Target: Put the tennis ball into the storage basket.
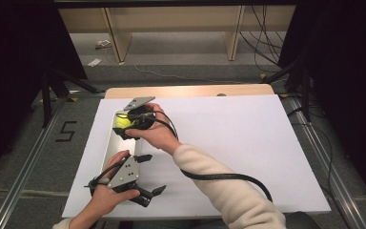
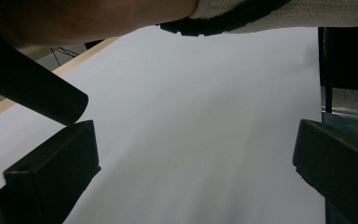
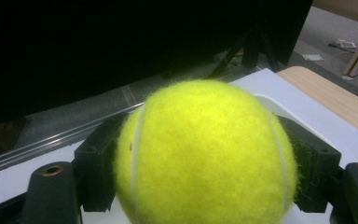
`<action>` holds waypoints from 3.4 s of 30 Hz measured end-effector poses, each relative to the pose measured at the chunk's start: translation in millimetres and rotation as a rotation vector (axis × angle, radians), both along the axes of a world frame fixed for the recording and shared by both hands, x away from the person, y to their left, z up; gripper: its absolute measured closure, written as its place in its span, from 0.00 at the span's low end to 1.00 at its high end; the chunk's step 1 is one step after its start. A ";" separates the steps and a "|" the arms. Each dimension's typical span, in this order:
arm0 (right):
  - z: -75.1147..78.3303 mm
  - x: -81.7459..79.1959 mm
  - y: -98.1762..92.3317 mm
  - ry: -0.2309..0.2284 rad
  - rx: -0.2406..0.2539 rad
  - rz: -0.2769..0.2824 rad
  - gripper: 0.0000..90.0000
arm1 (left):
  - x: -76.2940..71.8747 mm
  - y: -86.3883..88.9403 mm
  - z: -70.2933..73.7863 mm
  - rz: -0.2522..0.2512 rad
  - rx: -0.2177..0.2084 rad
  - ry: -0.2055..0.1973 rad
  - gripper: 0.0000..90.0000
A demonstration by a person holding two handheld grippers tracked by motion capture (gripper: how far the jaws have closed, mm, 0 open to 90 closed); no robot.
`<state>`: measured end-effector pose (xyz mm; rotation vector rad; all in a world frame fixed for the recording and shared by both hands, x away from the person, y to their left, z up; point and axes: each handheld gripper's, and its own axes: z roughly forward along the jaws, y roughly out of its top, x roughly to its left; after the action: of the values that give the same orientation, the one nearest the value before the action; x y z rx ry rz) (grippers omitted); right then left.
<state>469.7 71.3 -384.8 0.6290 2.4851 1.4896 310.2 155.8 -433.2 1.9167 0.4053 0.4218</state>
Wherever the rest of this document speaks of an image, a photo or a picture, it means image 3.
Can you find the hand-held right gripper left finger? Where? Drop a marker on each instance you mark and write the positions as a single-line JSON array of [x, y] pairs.
[[93, 174]]

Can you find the white paper sheet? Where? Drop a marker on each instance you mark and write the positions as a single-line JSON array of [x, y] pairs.
[[312, 57]]

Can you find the silver metal rail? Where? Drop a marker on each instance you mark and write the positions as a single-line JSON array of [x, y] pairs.
[[52, 144]]

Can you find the yellow tennis ball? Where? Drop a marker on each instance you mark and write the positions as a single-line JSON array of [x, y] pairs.
[[205, 155]]

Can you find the black metal stand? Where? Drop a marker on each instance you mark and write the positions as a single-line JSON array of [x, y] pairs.
[[254, 49]]

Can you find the white flat packet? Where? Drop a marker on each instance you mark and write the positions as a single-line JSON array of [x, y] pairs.
[[343, 44]]

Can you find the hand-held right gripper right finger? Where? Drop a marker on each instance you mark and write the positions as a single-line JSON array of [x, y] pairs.
[[315, 174]]

